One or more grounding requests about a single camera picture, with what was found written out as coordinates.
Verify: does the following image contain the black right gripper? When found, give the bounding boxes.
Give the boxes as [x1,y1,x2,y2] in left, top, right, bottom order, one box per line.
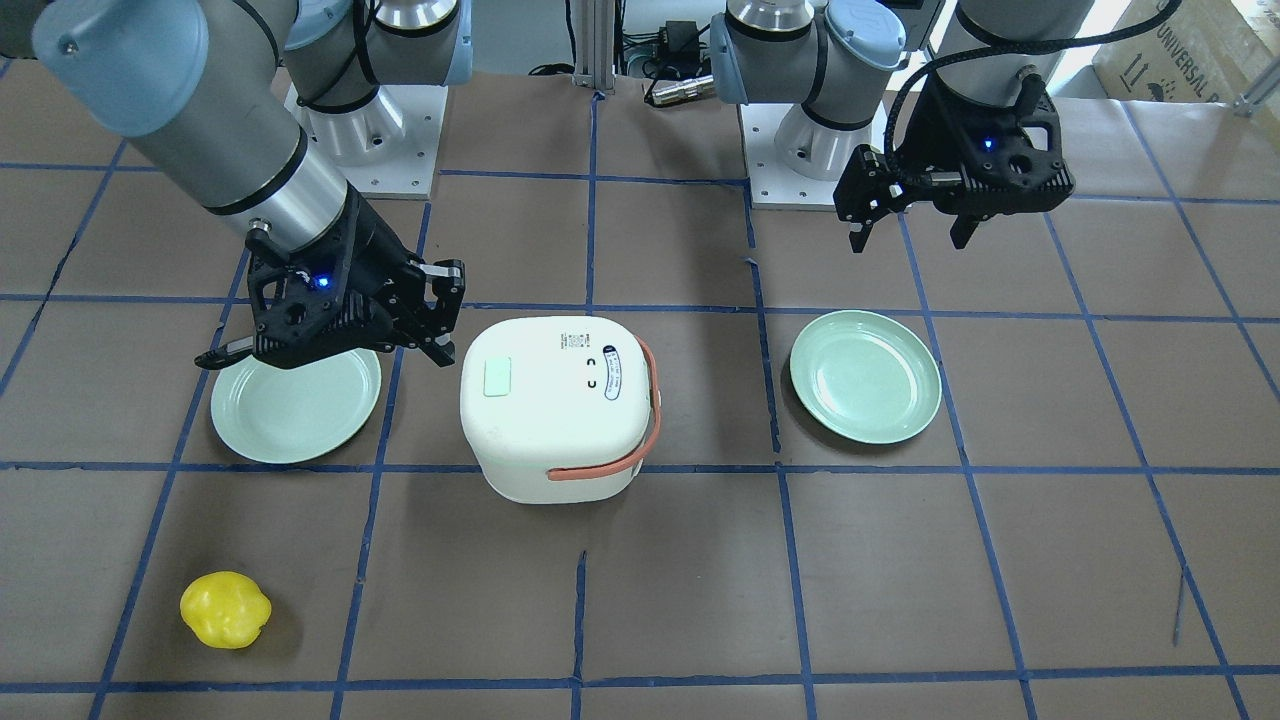
[195,190,466,372]

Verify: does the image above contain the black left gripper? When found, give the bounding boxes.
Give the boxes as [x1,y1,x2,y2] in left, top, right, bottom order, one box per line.
[833,76,1075,252]

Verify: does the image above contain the green plate near right arm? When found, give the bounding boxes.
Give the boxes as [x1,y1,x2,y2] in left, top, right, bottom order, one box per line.
[788,310,942,445]

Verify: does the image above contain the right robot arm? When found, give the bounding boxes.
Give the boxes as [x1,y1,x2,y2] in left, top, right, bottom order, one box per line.
[3,1,474,370]

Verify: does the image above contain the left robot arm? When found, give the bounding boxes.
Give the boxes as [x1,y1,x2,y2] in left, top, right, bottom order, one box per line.
[707,1,1088,252]

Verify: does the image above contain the green plate near left arm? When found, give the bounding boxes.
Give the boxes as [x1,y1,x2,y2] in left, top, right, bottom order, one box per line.
[210,348,381,464]

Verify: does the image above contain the yellow toy pepper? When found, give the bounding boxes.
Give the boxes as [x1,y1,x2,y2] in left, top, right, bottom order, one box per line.
[179,571,273,650]

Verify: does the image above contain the cardboard box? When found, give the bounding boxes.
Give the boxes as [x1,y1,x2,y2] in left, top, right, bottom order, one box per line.
[1092,1,1279,102]

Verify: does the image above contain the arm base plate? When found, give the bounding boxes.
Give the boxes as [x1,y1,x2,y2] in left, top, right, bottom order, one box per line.
[285,85,449,201]
[739,102,887,211]

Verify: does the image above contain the aluminium frame post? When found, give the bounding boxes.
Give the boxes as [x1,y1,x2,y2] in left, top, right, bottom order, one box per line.
[570,1,622,95]

